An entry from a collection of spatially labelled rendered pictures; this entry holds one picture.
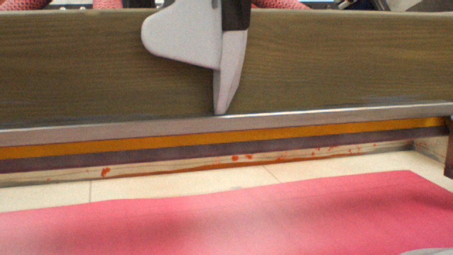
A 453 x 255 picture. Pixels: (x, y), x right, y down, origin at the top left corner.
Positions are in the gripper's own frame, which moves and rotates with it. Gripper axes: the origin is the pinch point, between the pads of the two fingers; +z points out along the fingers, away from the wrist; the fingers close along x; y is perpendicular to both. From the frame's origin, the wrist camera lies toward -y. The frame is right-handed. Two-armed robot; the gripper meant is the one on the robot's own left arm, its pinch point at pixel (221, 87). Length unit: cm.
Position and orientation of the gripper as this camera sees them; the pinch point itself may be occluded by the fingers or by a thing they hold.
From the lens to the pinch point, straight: 29.3
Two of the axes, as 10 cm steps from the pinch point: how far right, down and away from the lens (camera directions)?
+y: -9.7, 0.7, -2.5
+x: 2.6, 2.5, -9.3
